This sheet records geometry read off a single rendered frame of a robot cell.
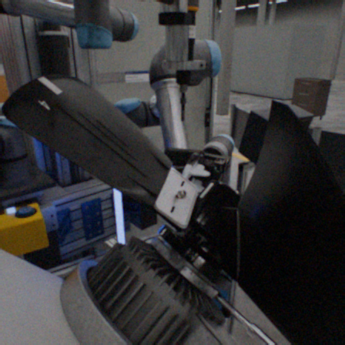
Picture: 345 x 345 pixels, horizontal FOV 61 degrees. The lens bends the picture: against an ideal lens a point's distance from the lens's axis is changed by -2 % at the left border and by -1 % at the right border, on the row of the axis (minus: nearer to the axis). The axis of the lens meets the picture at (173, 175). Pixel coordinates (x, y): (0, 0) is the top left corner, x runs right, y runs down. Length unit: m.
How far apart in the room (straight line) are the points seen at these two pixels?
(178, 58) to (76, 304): 0.37
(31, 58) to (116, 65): 1.17
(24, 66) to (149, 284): 1.02
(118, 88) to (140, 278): 2.06
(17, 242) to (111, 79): 1.72
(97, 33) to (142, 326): 0.55
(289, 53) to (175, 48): 9.84
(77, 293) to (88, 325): 0.05
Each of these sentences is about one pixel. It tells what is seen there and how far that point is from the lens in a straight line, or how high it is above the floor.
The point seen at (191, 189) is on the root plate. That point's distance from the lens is 0.49.
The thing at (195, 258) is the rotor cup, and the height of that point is 1.19.
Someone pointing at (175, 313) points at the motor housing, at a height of 1.15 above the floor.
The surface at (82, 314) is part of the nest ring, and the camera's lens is 0.43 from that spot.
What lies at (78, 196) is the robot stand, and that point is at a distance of 1.23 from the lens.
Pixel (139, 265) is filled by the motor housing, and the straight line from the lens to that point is 0.44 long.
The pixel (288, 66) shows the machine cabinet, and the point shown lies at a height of 1.04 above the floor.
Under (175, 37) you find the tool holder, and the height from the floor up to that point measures 1.48.
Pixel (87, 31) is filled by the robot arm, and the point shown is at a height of 1.50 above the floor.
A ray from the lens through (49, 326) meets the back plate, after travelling 0.41.
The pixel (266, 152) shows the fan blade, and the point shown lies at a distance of 0.25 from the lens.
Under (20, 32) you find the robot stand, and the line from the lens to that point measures 1.29.
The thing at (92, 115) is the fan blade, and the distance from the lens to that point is 0.45.
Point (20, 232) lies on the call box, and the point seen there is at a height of 1.05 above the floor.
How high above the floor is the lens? 1.46
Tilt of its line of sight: 23 degrees down
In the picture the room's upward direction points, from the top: straight up
